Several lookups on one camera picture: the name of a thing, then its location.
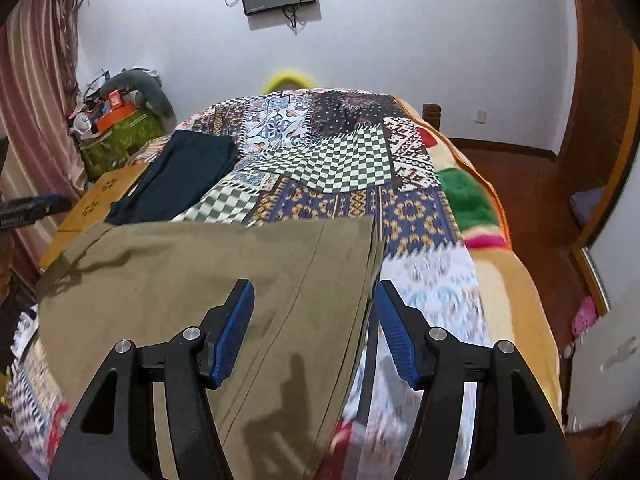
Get yellow curved headboard pillow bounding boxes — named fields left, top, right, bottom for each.
left=262, top=70, right=317, bottom=94

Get orange fleece blanket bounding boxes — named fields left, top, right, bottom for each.
left=396, top=99, right=562, bottom=416

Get brown wooden carved board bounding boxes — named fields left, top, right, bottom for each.
left=39, top=162, right=149, bottom=270

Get olive khaki pants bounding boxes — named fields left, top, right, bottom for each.
left=39, top=216, right=383, bottom=479

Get green patterned bag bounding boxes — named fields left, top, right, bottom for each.
left=79, top=110, right=164, bottom=181

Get striped pink curtain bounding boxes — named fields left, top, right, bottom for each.
left=0, top=0, right=89, bottom=261

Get dark navy folded garment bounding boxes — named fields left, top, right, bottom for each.
left=105, top=130, right=240, bottom=226

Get orange box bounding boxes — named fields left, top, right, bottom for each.
left=96, top=90, right=136, bottom=132

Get white cabinet with stickers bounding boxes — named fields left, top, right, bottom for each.
left=566, top=283, right=640, bottom=432

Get brown wooden door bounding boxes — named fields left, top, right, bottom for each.
left=560, top=0, right=639, bottom=260

